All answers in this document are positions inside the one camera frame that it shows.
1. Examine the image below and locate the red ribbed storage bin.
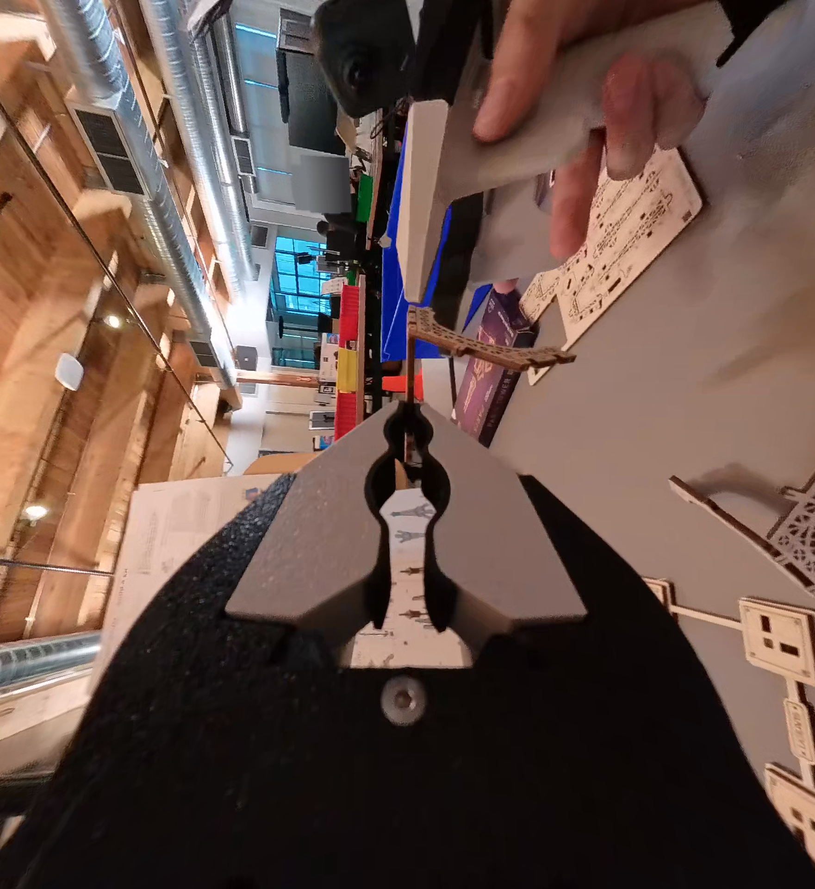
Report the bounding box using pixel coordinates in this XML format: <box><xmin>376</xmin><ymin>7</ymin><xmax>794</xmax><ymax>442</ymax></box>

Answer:
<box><xmin>340</xmin><ymin>285</ymin><xmax>368</xmax><ymax>348</ymax></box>
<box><xmin>333</xmin><ymin>391</ymin><xmax>368</xmax><ymax>443</ymax></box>

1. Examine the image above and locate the folded paper instruction sheet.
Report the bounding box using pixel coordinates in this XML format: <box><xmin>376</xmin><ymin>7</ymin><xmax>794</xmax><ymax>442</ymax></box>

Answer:
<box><xmin>93</xmin><ymin>472</ymin><xmax>474</xmax><ymax>689</ymax></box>

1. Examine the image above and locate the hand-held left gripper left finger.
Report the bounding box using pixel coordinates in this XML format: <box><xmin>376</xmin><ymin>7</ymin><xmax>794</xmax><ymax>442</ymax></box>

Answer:
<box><xmin>224</xmin><ymin>401</ymin><xmax>408</xmax><ymax>654</ymax></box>

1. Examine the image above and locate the large yellow instruction poster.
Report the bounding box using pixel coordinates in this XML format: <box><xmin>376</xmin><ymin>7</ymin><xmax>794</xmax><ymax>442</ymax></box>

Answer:
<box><xmin>241</xmin><ymin>450</ymin><xmax>319</xmax><ymax>480</ymax></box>

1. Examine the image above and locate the black wall screen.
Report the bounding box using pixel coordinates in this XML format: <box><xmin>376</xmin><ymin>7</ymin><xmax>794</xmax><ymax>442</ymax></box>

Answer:
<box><xmin>277</xmin><ymin>8</ymin><xmax>347</xmax><ymax>154</ymax></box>

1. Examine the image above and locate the grey desk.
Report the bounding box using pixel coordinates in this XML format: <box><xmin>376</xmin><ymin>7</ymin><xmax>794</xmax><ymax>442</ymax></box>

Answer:
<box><xmin>442</xmin><ymin>0</ymin><xmax>815</xmax><ymax>889</ymax></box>

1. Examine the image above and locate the wooden sheet with long parts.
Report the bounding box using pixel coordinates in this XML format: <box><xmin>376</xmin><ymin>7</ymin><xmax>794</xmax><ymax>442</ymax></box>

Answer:
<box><xmin>518</xmin><ymin>146</ymin><xmax>704</xmax><ymax>388</ymax></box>

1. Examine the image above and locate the blue bin with printed tag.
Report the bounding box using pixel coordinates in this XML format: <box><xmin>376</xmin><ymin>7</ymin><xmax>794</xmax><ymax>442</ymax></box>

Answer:
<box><xmin>378</xmin><ymin>160</ymin><xmax>495</xmax><ymax>362</ymax></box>

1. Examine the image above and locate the wooden arch frame assembly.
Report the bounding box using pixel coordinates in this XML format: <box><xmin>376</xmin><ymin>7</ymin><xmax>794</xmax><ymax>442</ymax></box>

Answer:
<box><xmin>404</xmin><ymin>306</ymin><xmax>578</xmax><ymax>463</ymax></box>

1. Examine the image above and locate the wooden four-square connector frame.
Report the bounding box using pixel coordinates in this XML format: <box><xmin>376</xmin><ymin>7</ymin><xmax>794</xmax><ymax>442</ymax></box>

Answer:
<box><xmin>642</xmin><ymin>576</ymin><xmax>815</xmax><ymax>889</ymax></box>

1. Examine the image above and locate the dark purple puzzle box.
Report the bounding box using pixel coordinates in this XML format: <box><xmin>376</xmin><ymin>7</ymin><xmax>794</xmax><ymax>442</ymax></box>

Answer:
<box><xmin>451</xmin><ymin>285</ymin><xmax>541</xmax><ymax>447</ymax></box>

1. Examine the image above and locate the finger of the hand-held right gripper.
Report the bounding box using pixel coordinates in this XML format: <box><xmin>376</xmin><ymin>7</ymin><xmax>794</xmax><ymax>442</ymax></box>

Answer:
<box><xmin>393</xmin><ymin>99</ymin><xmax>453</xmax><ymax>307</ymax></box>

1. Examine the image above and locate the silver air duct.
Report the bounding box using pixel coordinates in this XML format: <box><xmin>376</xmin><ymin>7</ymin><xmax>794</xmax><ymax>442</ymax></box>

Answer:
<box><xmin>0</xmin><ymin>631</ymin><xmax>103</xmax><ymax>704</ymax></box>
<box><xmin>137</xmin><ymin>0</ymin><xmax>259</xmax><ymax>279</ymax></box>
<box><xmin>38</xmin><ymin>0</ymin><xmax>238</xmax><ymax>390</ymax></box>

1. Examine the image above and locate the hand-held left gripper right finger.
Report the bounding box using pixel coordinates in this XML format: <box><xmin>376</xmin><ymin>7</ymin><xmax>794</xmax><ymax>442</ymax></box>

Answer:
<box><xmin>407</xmin><ymin>401</ymin><xmax>589</xmax><ymax>664</ymax></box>

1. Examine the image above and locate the large grid window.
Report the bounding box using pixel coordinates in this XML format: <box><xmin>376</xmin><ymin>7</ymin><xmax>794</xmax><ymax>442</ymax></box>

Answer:
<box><xmin>270</xmin><ymin>236</ymin><xmax>333</xmax><ymax>365</ymax></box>

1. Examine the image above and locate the person's right hand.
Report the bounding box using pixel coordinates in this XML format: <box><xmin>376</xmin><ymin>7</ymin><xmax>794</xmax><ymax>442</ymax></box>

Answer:
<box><xmin>473</xmin><ymin>0</ymin><xmax>710</xmax><ymax>261</ymax></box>

